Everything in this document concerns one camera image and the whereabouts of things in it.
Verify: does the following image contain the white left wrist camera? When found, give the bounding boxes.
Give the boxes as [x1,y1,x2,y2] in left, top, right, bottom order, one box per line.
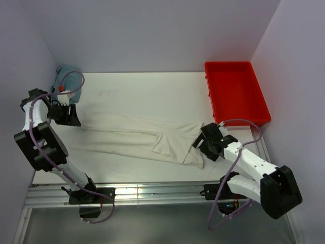
[57,85,75,106]

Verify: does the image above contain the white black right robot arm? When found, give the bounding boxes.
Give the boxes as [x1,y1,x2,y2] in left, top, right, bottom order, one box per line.
[193,123,303,219]

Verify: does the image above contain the white t shirt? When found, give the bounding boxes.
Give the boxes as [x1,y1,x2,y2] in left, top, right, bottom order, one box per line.
[72,110,204,169]

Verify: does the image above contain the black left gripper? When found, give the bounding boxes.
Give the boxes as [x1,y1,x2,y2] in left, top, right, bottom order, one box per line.
[47,103,81,127]

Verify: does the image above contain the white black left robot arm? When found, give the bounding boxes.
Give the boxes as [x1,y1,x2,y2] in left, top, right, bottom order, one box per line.
[14,88,99,203]

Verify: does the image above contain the teal folded cloth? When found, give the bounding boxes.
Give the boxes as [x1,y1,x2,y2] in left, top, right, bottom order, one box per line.
[51,65,83,93]

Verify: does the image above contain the aluminium rail frame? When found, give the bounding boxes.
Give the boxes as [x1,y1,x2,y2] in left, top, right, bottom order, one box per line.
[12,126,305,244]

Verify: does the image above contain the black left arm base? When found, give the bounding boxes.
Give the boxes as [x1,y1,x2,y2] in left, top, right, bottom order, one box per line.
[61,187,111,219]

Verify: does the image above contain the red plastic bin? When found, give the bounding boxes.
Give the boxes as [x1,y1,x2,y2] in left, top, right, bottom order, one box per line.
[205,62,271,127]

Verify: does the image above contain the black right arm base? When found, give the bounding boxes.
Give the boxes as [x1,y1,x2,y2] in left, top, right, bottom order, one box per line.
[200,183,246,215]

